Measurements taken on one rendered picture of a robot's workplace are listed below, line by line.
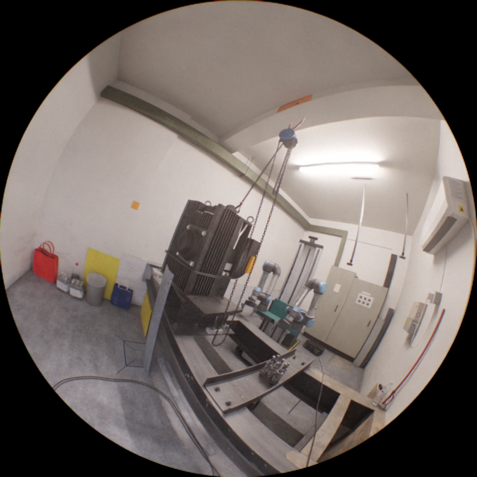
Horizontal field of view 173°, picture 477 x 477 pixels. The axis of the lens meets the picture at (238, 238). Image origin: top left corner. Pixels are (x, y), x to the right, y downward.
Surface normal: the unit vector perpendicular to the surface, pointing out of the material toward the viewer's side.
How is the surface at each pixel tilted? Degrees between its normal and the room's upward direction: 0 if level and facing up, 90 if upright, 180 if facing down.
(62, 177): 90
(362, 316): 90
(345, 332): 90
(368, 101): 180
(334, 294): 90
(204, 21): 180
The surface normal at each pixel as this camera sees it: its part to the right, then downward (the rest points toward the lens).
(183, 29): -0.37, 0.93
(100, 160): 0.58, 0.18
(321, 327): -0.72, -0.33
